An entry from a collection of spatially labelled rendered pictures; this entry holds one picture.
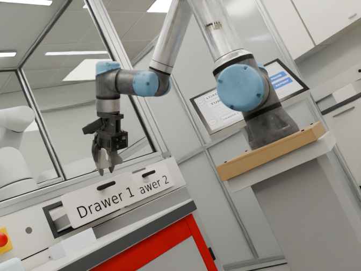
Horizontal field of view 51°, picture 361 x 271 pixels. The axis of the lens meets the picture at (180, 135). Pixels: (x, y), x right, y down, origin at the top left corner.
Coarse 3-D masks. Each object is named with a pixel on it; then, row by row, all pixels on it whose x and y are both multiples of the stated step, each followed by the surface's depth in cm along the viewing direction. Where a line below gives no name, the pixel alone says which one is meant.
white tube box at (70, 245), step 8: (80, 232) 96; (88, 232) 97; (64, 240) 93; (72, 240) 94; (80, 240) 95; (88, 240) 96; (96, 240) 97; (56, 248) 97; (64, 248) 92; (72, 248) 93; (80, 248) 94; (56, 256) 98; (64, 256) 94
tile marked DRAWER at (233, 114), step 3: (234, 111) 182; (237, 111) 182; (228, 114) 182; (231, 114) 182; (234, 114) 181; (237, 114) 180; (240, 114) 180; (222, 117) 182; (225, 117) 182; (228, 117) 181; (231, 117) 180; (234, 117) 180; (222, 120) 181; (225, 120) 180; (228, 120) 179
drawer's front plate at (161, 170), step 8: (152, 168) 165; (160, 168) 169; (136, 176) 158; (152, 176) 163; (160, 176) 167; (168, 176) 170; (136, 184) 156; (144, 184) 159; (152, 184) 162; (160, 184) 165; (168, 184) 168; (152, 192) 160
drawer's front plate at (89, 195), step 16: (128, 176) 138; (80, 192) 123; (96, 192) 127; (112, 192) 131; (128, 192) 135; (64, 208) 118; (80, 208) 120; (96, 208) 124; (112, 208) 128; (80, 224) 118
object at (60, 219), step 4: (56, 212) 126; (60, 212) 124; (64, 212) 123; (52, 216) 128; (56, 216) 126; (60, 216) 125; (64, 216) 123; (56, 220) 126; (60, 220) 125; (64, 220) 123; (68, 220) 122; (56, 224) 127; (60, 224) 125; (64, 224) 124; (68, 224) 122; (56, 228) 127; (60, 228) 126; (64, 228) 124; (68, 228) 137; (60, 232) 143
